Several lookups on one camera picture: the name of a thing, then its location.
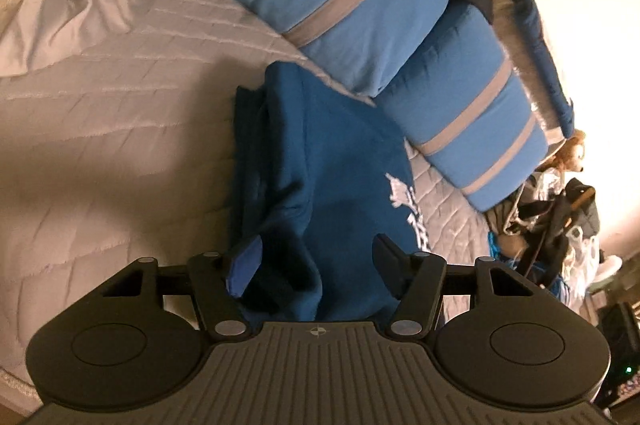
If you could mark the clear plastic bag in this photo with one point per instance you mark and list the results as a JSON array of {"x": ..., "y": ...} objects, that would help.
[{"x": 542, "y": 185}]

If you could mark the white plastic bag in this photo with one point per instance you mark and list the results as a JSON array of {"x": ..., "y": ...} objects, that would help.
[{"x": 582, "y": 255}]

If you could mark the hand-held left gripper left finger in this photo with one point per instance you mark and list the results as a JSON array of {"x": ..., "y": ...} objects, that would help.
[{"x": 245, "y": 265}]

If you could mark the grey quilted bed cover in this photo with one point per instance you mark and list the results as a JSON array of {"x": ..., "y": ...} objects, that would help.
[{"x": 125, "y": 130}]

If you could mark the dark grey jacket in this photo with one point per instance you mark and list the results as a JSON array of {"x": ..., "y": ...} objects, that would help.
[{"x": 582, "y": 205}]

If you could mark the grey crumpled bed sheet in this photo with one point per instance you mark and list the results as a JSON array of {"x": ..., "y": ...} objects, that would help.
[{"x": 75, "y": 15}]

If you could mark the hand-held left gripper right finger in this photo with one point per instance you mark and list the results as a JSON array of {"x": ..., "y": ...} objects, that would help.
[{"x": 387, "y": 260}]

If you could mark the dark blue printed shirt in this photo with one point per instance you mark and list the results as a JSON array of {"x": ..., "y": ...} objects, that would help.
[{"x": 320, "y": 155}]

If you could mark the pale green object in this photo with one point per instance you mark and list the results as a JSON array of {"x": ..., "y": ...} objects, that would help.
[{"x": 605, "y": 275}]

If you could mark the black electronic device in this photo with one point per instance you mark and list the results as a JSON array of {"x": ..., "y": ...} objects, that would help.
[{"x": 620, "y": 345}]

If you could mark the dark blue cloth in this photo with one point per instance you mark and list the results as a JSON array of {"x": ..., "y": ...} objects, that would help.
[{"x": 540, "y": 35}]

